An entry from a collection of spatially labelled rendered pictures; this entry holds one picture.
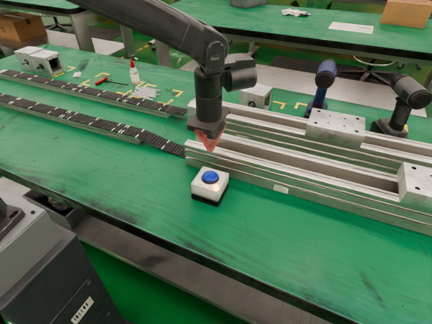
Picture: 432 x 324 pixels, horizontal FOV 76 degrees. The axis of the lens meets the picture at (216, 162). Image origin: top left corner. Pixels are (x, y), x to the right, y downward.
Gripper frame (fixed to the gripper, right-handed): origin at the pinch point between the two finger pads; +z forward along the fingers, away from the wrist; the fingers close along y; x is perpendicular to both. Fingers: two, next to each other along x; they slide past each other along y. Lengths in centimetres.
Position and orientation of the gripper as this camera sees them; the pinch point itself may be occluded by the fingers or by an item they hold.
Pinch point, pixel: (209, 148)
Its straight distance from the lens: 67.8
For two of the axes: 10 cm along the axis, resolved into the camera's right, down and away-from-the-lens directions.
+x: -9.2, -2.5, 3.0
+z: 0.1, 7.6, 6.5
